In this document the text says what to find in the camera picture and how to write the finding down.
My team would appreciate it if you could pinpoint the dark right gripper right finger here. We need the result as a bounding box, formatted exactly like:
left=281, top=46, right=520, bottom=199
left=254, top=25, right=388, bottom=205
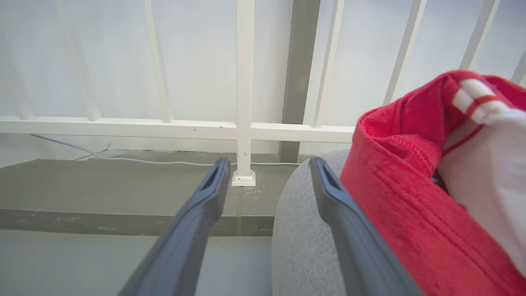
left=309, top=156, right=424, bottom=296

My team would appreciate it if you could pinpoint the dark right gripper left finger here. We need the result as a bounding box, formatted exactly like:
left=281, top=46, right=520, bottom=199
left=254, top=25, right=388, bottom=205
left=118, top=157, right=232, bottom=296

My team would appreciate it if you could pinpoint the red and white garment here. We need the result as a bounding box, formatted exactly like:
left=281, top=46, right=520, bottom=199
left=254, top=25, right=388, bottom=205
left=340, top=69, right=526, bottom=296

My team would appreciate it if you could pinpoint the grey fabric sofa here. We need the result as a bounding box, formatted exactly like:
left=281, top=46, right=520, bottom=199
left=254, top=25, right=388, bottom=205
left=271, top=148, right=411, bottom=296

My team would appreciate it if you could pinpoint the white metal railing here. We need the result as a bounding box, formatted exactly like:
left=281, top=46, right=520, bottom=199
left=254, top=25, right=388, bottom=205
left=0, top=0, right=526, bottom=187

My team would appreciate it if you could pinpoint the grey floor cable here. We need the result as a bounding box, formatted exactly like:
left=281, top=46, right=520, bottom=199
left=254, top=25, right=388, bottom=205
left=30, top=133, right=301, bottom=167

